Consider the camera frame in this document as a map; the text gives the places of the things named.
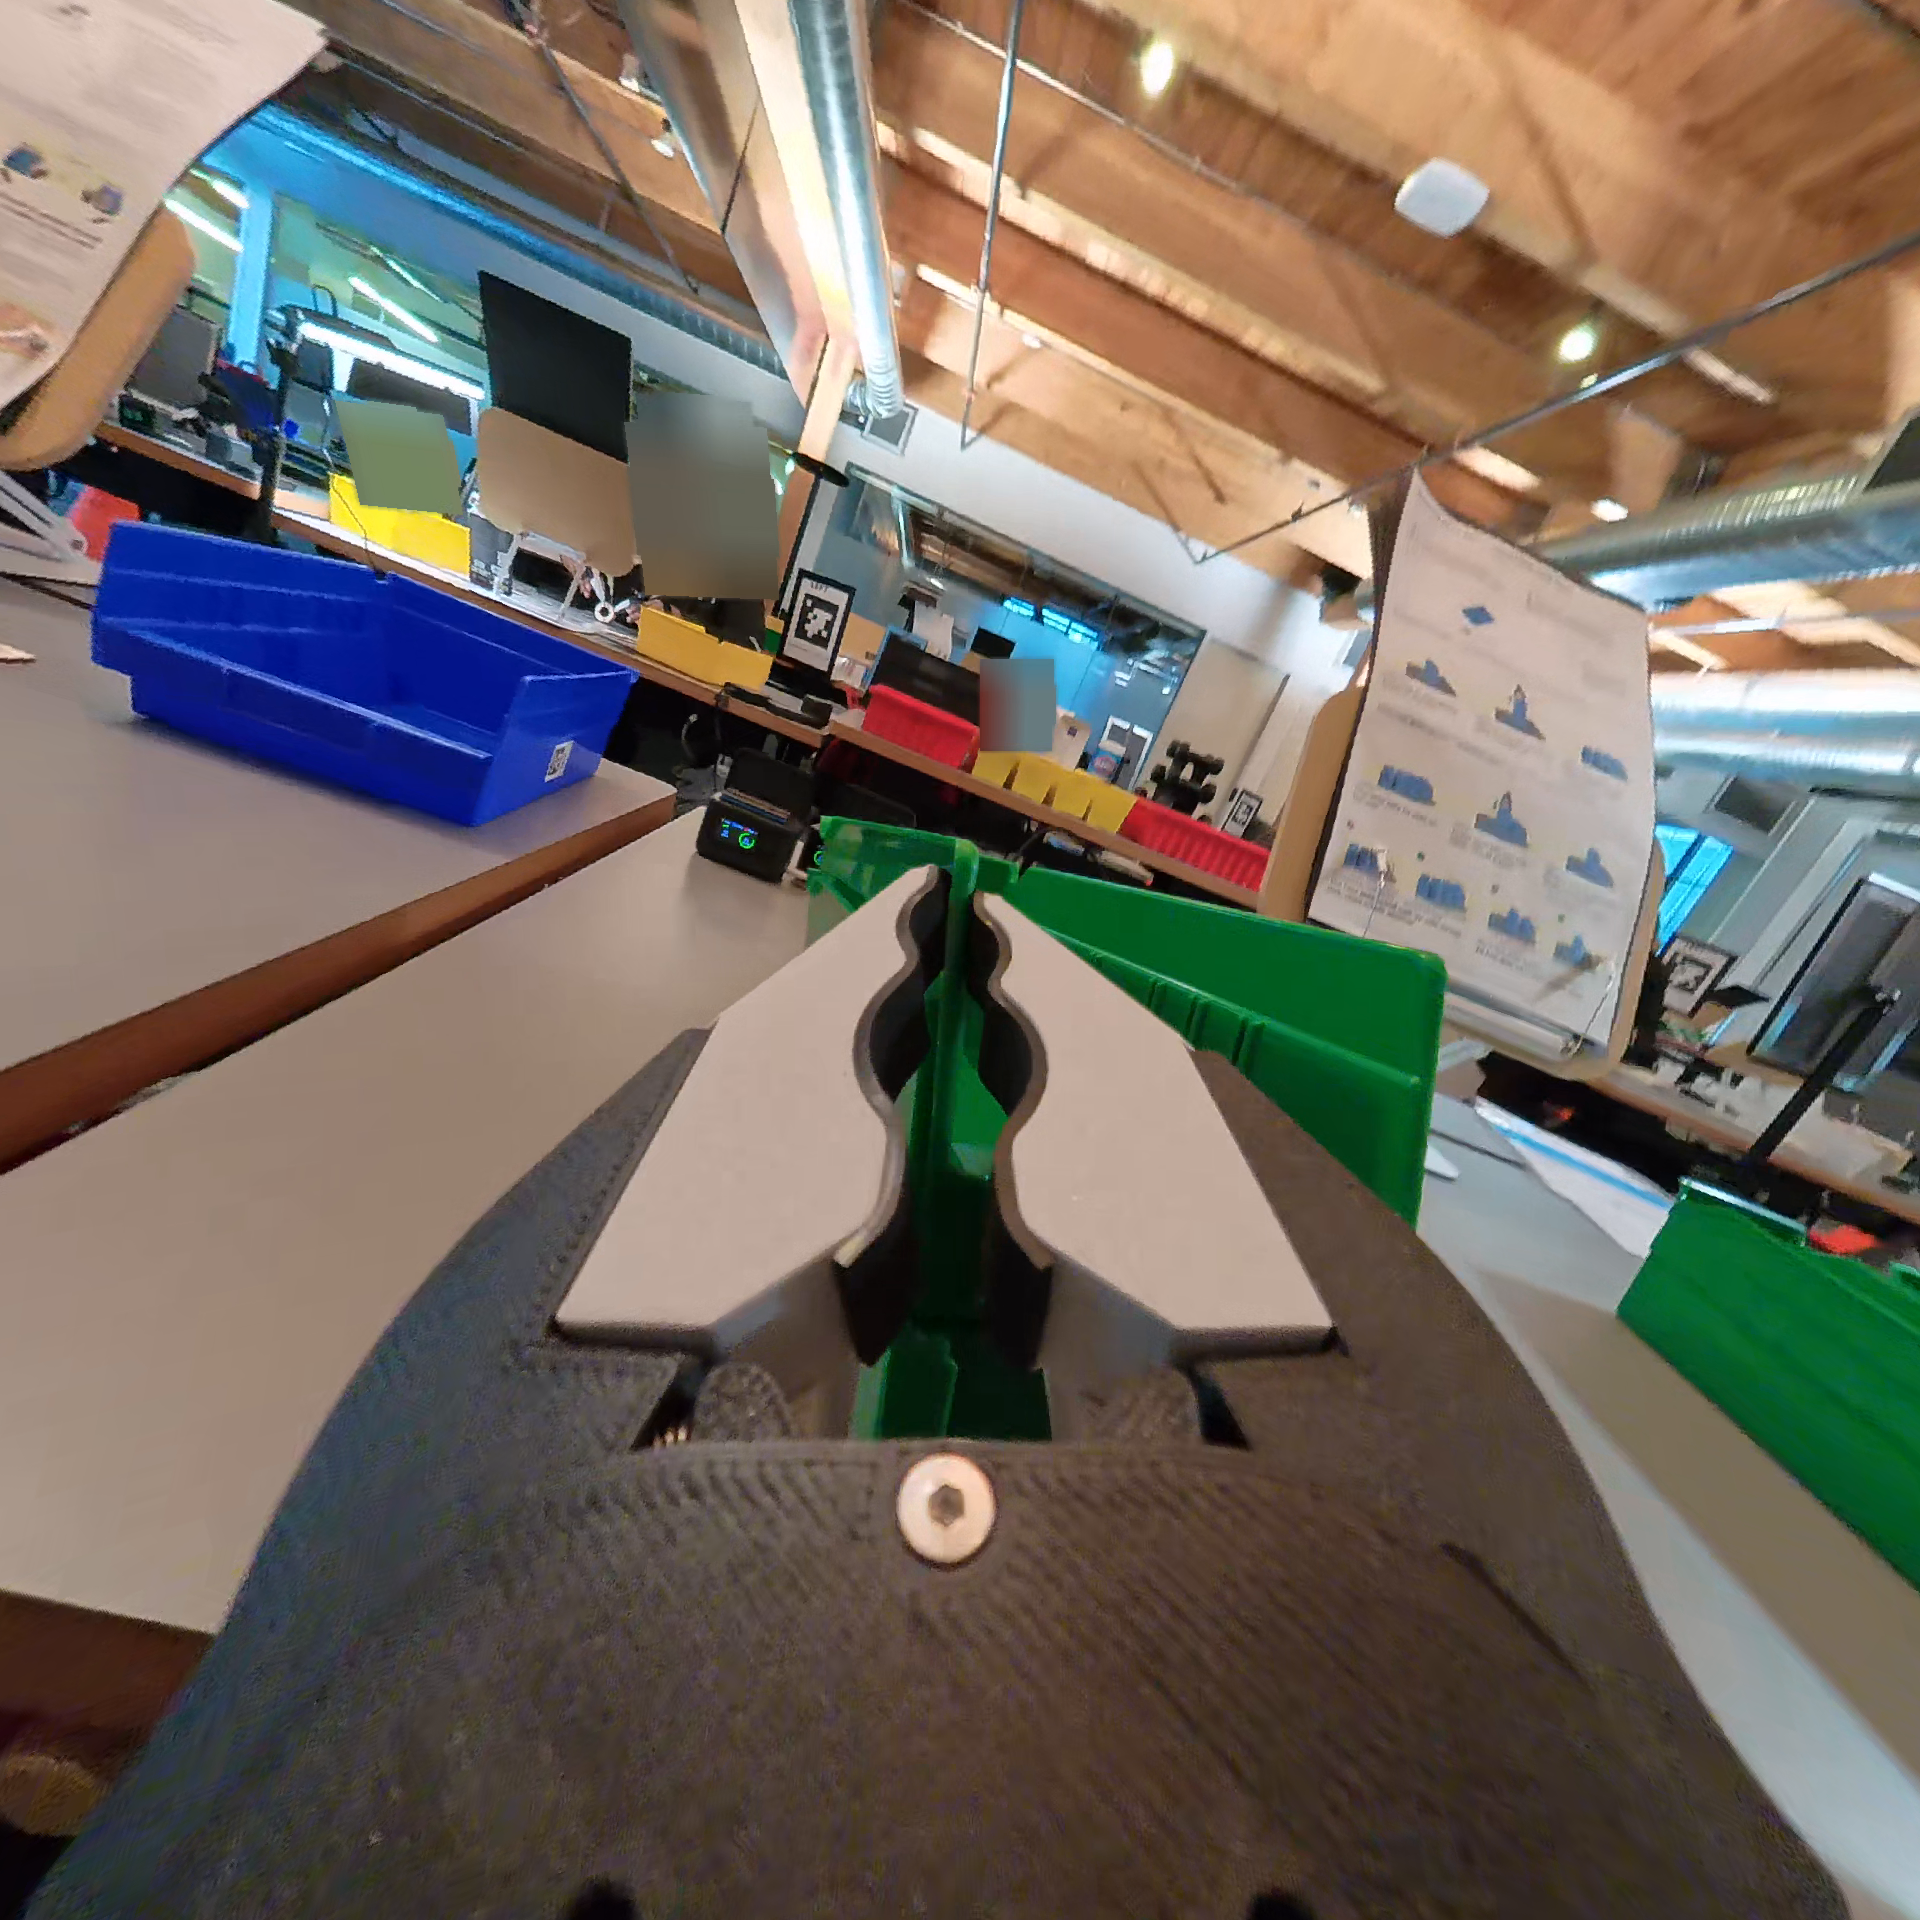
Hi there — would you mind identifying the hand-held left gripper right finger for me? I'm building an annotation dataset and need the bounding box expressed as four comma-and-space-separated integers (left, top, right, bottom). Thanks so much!
973, 894, 1335, 1427

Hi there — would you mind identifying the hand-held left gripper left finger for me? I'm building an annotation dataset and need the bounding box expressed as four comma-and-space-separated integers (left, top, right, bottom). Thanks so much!
556, 867, 952, 1427

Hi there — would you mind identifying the green plastic bin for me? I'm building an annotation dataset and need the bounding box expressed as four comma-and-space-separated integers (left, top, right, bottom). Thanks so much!
1616, 1181, 1920, 1594
808, 818, 1445, 1443

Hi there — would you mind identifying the grey desk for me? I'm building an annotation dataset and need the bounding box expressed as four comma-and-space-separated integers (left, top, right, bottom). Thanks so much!
0, 577, 678, 1165
0, 812, 1920, 1920

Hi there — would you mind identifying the black charging case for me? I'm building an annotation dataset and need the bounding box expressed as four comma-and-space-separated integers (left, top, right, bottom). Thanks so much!
697, 751, 811, 883

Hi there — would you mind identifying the red plastic bin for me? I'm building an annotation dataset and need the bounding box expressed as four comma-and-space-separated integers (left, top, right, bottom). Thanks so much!
1120, 800, 1270, 894
862, 684, 981, 774

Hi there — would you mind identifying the black dumbbell rack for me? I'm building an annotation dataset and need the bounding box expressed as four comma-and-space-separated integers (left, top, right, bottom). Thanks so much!
1146, 738, 1234, 826

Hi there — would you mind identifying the white and blue paper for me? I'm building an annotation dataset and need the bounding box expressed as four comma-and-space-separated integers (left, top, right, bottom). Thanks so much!
1425, 1093, 1679, 1254

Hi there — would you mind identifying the yellow plastic bin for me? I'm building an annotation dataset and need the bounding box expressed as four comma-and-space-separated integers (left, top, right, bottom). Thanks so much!
638, 605, 775, 692
326, 472, 472, 577

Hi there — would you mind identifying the white sheet with blue pictures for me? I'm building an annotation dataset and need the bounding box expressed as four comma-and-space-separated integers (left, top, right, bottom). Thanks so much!
1309, 470, 1658, 1051

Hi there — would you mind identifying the black and white tag sign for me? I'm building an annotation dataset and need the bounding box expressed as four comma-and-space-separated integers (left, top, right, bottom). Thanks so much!
778, 572, 858, 674

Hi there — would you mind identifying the blue plastic bin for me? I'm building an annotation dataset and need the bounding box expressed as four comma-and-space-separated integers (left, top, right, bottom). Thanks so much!
89, 519, 639, 831

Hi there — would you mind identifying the computer monitor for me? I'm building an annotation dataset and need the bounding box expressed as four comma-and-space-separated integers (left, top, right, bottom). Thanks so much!
1745, 870, 1920, 1099

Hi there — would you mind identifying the black sheet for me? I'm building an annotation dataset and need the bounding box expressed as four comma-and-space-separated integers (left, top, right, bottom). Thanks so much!
478, 272, 635, 461

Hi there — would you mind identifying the white ceiling access point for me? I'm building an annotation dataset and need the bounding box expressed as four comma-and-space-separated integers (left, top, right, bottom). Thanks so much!
1396, 156, 1495, 241

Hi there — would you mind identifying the white printed instruction sheet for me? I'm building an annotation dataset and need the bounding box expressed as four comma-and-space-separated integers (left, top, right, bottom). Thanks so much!
0, 0, 329, 411

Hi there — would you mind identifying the silver spiral duct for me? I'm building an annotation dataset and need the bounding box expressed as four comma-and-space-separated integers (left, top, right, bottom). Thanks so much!
1651, 666, 1920, 797
788, 0, 911, 424

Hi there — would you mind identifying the silver duct with vent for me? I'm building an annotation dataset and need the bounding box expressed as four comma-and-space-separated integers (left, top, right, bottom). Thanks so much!
1528, 434, 1920, 605

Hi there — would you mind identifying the silver rectangular duct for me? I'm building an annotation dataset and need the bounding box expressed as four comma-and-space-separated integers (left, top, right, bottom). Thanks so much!
616, 0, 832, 393

